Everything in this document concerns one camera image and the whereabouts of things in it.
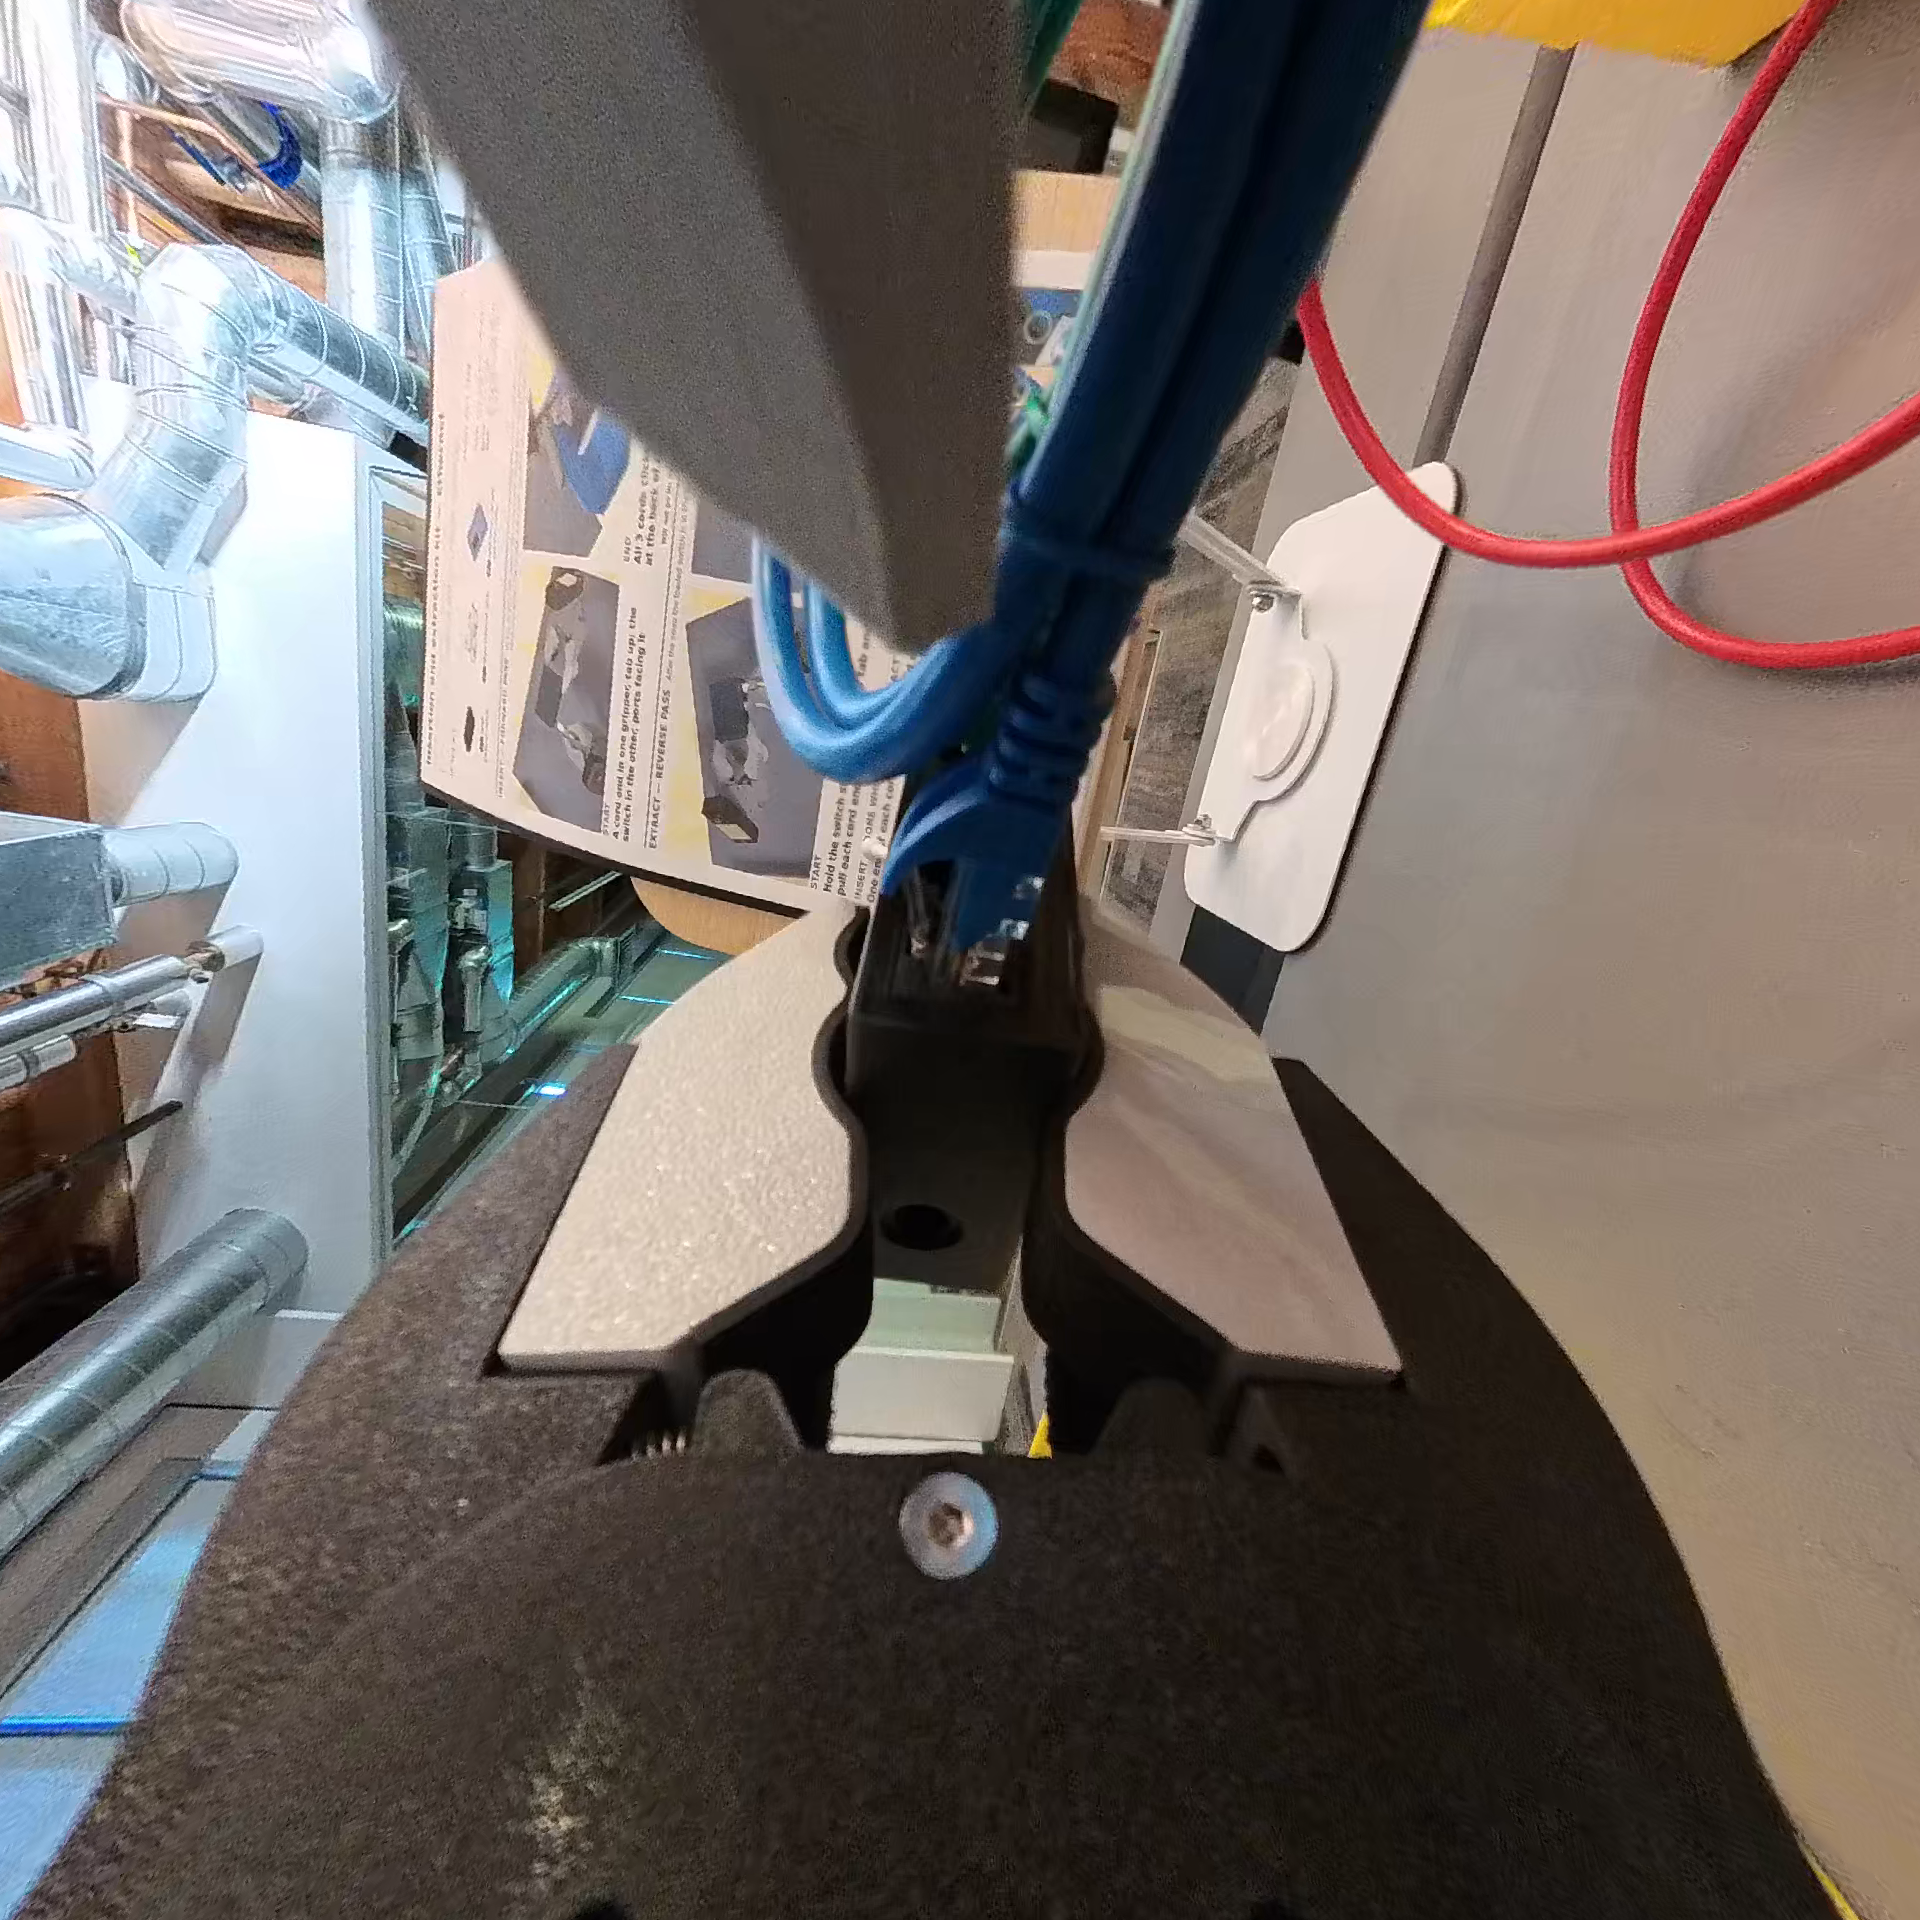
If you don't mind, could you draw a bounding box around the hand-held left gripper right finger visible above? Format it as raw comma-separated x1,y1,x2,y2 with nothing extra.
1026,961,1403,1444

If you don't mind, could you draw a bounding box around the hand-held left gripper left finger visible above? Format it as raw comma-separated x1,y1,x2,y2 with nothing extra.
501,906,876,1444

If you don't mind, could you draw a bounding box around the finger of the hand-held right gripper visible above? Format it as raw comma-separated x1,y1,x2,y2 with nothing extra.
368,0,1028,648

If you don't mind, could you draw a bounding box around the black network switch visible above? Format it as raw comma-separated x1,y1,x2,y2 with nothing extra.
840,839,1088,1300

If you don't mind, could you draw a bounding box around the green ethernet cable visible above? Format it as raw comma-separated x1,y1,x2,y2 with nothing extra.
1003,0,1186,473

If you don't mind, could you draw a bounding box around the blue ethernet cable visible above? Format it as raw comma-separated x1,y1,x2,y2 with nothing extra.
752,0,1428,992

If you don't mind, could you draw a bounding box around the red ethernet cable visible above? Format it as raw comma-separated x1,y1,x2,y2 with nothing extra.
1297,0,1920,674

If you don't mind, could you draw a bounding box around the cluster of silver pipes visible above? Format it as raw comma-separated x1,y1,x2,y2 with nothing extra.
0,0,452,707

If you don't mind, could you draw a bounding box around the round silver duct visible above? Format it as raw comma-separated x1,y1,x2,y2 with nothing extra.
0,1207,311,1556

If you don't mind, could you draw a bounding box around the grey rectangular duct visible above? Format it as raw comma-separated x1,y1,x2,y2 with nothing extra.
0,809,243,992

